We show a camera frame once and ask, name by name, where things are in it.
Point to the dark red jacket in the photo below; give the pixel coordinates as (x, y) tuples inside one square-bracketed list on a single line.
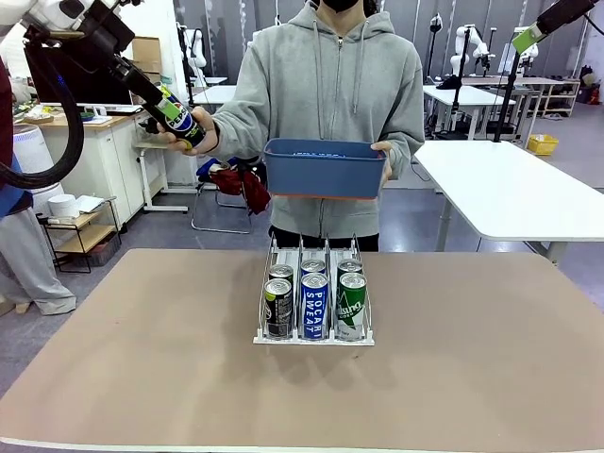
[(255, 193)]

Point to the person in grey hoodie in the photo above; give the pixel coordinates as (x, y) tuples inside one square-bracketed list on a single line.
[(330, 85)]

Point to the large white table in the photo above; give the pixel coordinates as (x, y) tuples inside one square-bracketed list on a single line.
[(519, 189)]

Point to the yellow plastic basket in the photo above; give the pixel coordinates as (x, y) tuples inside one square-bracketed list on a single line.
[(542, 145)]

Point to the person's left forearm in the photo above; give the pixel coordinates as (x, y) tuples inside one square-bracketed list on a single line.
[(406, 141)]

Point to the white round container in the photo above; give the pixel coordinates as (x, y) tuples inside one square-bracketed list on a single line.
[(63, 205)]

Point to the white booklet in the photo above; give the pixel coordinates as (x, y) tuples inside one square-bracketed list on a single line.
[(89, 204)]

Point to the person's left hand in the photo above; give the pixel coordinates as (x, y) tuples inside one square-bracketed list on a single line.
[(388, 162)]

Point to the black Pepsi can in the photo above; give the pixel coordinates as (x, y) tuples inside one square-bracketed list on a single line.
[(278, 307), (184, 125), (281, 271)]

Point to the green plate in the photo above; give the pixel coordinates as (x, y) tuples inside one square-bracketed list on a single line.
[(85, 115)]

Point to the black tripod stand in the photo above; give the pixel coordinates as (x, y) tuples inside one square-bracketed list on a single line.
[(455, 104), (507, 104), (435, 23)]

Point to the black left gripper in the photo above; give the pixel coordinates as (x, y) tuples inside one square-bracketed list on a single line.
[(106, 33)]

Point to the person in dark red top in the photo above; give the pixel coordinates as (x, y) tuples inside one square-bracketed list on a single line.
[(28, 264)]

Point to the large cardboard box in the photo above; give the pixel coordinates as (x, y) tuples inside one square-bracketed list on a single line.
[(146, 52)]

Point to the metal chair frame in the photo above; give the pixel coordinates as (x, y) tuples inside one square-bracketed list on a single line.
[(221, 231)]

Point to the black computer monitor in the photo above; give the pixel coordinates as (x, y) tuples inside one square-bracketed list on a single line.
[(89, 92)]

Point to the green soda can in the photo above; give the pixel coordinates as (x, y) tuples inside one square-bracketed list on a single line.
[(351, 307), (350, 265)]

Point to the small white side table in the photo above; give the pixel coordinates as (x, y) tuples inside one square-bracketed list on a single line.
[(145, 179)]

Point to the blue cloth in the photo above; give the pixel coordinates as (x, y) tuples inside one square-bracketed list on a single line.
[(207, 170)]

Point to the white air purifier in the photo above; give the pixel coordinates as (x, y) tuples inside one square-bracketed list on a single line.
[(30, 151)]

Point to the person's right forearm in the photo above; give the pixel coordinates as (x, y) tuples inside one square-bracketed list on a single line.
[(236, 125)]

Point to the black bag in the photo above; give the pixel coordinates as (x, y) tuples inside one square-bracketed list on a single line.
[(148, 125)]

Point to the blue Pocari Sweat can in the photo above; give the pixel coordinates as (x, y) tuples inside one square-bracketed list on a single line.
[(313, 265), (314, 307)]

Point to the blue plastic bin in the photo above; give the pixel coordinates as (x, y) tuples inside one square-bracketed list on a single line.
[(325, 174)]

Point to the white desk cabinet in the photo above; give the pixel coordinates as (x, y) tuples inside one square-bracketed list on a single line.
[(108, 156)]

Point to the long wooden table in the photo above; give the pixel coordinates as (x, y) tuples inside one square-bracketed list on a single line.
[(533, 81)]

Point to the white background table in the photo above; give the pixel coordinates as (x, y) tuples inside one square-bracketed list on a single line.
[(472, 96), (217, 94)]

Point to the person's right hand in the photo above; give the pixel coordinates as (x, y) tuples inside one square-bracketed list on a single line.
[(211, 139)]

